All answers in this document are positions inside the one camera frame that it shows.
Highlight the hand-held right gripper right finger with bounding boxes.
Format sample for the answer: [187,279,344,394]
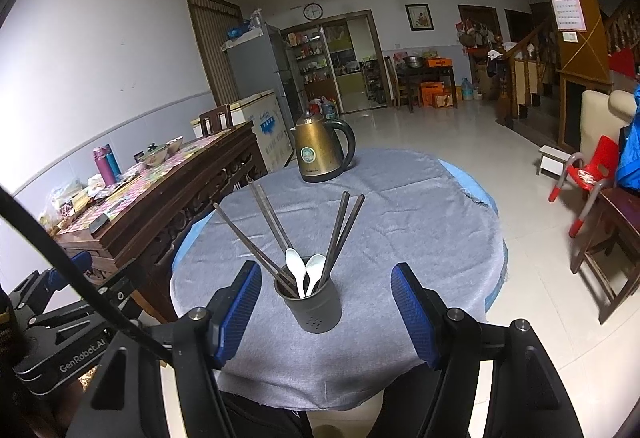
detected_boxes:
[390,262,586,438]

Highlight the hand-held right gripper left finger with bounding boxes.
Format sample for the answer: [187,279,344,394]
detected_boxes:
[65,260,263,438]

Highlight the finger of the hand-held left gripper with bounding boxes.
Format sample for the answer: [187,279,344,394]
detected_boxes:
[49,250,96,292]
[96,274,144,325]

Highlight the white plastic spoon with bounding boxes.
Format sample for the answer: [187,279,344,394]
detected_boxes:
[304,254,327,296]
[285,248,307,298]

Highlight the dark metal utensil holder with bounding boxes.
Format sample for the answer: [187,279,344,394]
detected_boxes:
[273,275,343,335]

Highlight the pile of snack packets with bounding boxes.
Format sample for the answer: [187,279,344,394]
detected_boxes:
[37,173,108,234]

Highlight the grey tablecloth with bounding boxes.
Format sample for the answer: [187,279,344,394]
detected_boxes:
[170,147,505,411]

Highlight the carved wooden sideboard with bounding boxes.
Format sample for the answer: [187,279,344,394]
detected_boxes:
[55,120,271,324]

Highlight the checkered table mat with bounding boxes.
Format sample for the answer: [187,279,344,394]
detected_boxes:
[60,130,236,234]

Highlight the person's dark trousers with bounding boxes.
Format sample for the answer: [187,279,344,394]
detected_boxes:
[220,362,451,438]

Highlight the glass-lidded bowl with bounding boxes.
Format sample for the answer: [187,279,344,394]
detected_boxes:
[142,144,168,166]

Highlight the blue round table cover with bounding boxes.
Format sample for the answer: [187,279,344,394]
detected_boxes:
[172,160,508,314]

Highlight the gold electric kettle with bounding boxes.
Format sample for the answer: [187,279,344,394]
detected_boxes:
[289,110,357,184]

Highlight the white chest freezer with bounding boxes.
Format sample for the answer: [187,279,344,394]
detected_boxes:
[190,89,293,174]

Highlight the wooden chair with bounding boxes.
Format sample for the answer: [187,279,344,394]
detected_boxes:
[199,104,233,136]

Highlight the white step stool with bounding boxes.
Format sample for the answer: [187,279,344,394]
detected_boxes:
[538,144,573,179]

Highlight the stack of orange cartons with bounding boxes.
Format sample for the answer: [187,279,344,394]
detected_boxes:
[419,81,453,109]

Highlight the dark wooden stool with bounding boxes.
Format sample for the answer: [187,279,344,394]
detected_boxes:
[570,188,640,325]

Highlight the red plastic chair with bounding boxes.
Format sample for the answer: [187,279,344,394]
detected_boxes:
[547,135,621,238]

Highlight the dark wooden dining table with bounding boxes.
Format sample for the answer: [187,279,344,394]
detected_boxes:
[395,63,458,111]

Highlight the grey refrigerator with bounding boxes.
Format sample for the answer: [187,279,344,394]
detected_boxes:
[221,23,307,129]

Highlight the glass-door pantry cabinet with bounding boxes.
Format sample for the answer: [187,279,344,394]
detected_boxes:
[281,29,341,111]

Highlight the brown wooden door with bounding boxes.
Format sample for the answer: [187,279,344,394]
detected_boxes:
[185,0,246,106]

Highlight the wooden staircase railing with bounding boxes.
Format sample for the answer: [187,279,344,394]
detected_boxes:
[495,20,558,126]

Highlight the beige armchair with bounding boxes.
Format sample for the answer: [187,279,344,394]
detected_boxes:
[580,89,638,154]

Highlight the blue jacket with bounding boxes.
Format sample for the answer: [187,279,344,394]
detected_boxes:
[615,83,640,193]

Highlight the framed picture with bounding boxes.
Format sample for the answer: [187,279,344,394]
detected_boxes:
[405,3,433,32]

